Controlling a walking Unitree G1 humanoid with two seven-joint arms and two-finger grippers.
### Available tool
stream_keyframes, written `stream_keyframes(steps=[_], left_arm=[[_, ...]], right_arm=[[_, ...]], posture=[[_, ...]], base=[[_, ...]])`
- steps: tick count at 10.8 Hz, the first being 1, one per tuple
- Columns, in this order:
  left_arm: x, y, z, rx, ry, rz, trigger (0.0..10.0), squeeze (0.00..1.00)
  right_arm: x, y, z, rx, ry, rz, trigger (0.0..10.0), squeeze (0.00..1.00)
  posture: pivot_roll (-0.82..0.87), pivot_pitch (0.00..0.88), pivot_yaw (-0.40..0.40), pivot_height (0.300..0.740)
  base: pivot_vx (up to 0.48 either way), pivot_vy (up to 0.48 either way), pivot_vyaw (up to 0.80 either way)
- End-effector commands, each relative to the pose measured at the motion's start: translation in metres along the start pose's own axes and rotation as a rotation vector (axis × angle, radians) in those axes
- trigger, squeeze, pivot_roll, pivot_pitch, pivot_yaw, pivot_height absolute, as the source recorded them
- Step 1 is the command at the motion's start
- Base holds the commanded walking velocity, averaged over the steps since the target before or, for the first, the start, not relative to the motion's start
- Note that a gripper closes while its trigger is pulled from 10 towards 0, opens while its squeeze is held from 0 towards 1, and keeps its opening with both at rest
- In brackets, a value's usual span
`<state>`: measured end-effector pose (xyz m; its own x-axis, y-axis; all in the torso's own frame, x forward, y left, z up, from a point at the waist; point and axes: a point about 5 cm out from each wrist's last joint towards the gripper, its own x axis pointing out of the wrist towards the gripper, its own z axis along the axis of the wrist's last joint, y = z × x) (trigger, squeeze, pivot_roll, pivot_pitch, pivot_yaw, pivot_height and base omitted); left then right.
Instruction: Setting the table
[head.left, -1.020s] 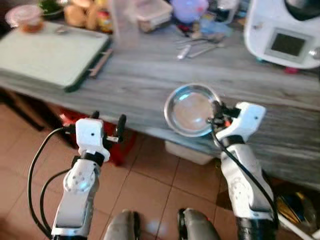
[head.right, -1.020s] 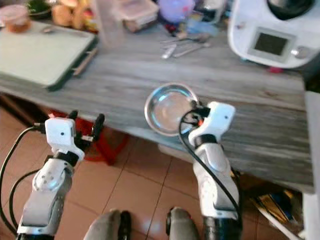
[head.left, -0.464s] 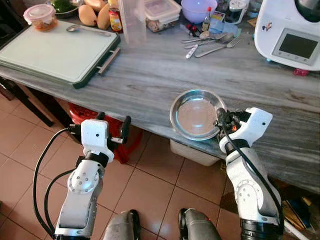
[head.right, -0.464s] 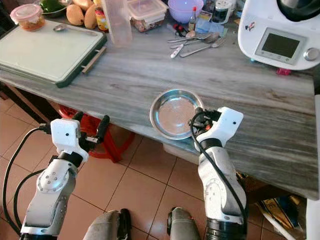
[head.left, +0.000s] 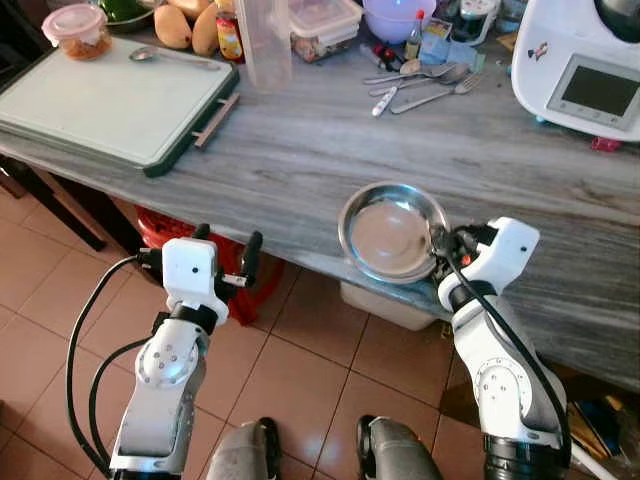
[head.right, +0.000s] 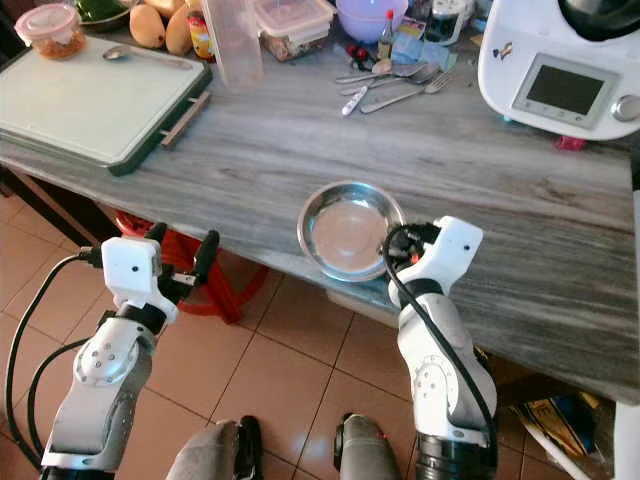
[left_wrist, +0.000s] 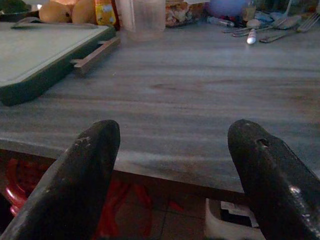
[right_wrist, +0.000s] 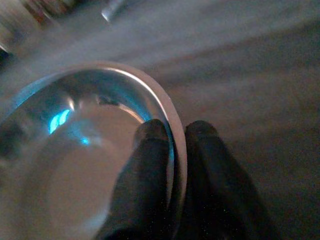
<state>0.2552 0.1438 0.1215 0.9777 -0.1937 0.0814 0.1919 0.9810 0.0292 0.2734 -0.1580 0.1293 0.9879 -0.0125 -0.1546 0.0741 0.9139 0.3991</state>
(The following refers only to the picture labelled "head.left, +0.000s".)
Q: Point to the purple plastic bowl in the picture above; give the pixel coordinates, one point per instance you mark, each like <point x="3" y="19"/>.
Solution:
<point x="395" y="18"/>

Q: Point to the clear plastic pitcher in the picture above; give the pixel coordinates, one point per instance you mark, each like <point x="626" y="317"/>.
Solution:
<point x="265" y="50"/>

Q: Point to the yellow blue packet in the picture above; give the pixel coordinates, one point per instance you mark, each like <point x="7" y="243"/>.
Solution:
<point x="600" y="430"/>

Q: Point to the wooden dining table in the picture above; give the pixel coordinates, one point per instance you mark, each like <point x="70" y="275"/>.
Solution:
<point x="300" y="150"/>

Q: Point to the clear lidded food container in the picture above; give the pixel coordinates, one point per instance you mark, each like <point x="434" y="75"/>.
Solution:
<point x="325" y="30"/>

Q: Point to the grey robot leg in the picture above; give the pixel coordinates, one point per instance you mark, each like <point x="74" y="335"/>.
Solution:
<point x="240" y="455"/>
<point x="400" y="455"/>

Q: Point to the red-lidded plastic food tub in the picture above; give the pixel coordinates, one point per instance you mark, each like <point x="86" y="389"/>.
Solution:
<point x="78" y="25"/>

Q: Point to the small red-capped bottle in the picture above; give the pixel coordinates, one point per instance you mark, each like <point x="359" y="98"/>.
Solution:
<point x="414" y="40"/>

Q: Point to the steel fork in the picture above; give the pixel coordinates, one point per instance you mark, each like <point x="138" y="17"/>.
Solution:
<point x="470" y="85"/>

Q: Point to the white plastic box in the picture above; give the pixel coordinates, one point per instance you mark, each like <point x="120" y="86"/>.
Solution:
<point x="385" y="308"/>

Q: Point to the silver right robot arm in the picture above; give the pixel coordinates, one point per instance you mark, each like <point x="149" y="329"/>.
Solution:
<point x="500" y="380"/>

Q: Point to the shallow steel bowl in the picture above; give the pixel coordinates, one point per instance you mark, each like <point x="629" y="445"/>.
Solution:
<point x="385" y="235"/>

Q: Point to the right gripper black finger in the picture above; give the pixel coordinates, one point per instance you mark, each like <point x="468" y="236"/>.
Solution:
<point x="437" y="240"/>

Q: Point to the yellow mango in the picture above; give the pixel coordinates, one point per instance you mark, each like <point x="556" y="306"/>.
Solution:
<point x="205" y="30"/>
<point x="172" y="28"/>

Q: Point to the dark green bowl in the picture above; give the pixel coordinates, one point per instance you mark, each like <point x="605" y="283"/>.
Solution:
<point x="125" y="10"/>

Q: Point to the grey robot right leg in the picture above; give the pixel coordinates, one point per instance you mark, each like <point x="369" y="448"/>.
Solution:
<point x="400" y="455"/>

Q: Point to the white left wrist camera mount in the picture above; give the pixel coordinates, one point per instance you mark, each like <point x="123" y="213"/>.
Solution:
<point x="190" y="270"/>

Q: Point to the small pink object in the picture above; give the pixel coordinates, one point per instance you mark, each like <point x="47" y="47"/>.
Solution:
<point x="605" y="144"/>

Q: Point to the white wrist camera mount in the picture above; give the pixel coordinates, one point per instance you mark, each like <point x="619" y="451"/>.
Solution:
<point x="510" y="250"/>
<point x="190" y="270"/>

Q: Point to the steel spoon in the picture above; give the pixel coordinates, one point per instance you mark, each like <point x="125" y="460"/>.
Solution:
<point x="410" y="67"/>
<point x="143" y="53"/>
<point x="450" y="73"/>

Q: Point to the white kitchen machine with screen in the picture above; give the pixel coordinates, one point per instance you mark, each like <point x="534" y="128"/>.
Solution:
<point x="560" y="40"/>

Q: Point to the white green-edged cutting board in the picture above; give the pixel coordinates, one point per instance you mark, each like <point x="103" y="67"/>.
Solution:
<point x="110" y="105"/>

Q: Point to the grey robot left leg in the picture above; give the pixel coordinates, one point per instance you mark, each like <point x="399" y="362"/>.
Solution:
<point x="240" y="455"/>

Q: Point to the orange jar with red lid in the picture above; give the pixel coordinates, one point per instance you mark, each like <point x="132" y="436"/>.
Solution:
<point x="230" y="40"/>

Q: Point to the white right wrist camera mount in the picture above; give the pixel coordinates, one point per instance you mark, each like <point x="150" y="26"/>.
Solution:
<point x="510" y="250"/>

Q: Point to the red plastic stool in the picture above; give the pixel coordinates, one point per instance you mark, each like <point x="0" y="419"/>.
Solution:
<point x="150" y="228"/>

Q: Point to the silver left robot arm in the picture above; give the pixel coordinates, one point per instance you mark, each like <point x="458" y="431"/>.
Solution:
<point x="160" y="390"/>

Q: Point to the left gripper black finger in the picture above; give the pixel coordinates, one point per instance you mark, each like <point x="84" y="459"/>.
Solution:
<point x="202" y="232"/>
<point x="252" y="255"/>

